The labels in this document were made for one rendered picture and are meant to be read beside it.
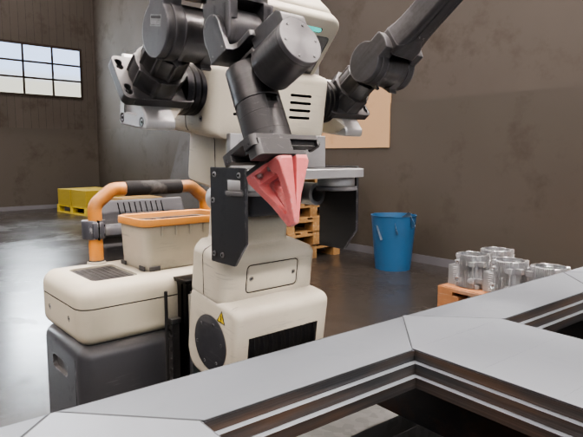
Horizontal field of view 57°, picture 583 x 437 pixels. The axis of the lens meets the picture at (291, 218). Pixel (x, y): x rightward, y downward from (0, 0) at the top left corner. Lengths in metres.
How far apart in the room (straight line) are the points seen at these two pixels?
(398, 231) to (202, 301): 4.08
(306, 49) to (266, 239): 0.50
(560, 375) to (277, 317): 0.54
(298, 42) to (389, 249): 4.49
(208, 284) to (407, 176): 4.71
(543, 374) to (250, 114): 0.41
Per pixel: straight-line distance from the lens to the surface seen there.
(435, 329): 0.70
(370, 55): 1.06
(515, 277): 3.72
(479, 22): 5.33
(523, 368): 0.61
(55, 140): 12.03
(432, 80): 5.50
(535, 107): 4.95
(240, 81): 0.66
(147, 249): 1.22
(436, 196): 5.41
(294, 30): 0.62
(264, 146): 0.60
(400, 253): 5.07
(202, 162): 1.04
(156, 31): 0.80
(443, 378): 0.61
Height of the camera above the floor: 1.06
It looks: 7 degrees down
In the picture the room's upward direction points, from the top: straight up
